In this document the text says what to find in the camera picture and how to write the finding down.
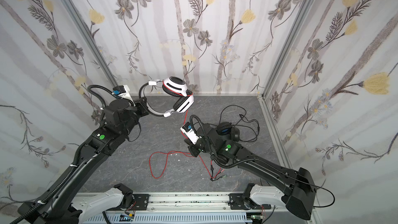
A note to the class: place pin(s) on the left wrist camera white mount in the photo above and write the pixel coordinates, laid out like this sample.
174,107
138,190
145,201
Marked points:
122,91

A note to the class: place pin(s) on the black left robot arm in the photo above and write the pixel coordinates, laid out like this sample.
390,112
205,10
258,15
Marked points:
118,118

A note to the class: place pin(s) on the white vented cable duct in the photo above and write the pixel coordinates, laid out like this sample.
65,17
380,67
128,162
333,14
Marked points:
171,218

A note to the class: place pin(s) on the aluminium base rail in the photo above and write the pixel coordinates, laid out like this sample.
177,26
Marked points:
178,202

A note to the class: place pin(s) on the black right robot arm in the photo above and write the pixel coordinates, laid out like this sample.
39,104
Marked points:
296,190

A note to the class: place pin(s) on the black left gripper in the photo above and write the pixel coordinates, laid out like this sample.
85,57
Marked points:
141,106

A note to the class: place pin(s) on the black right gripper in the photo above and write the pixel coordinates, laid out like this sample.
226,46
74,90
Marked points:
195,146

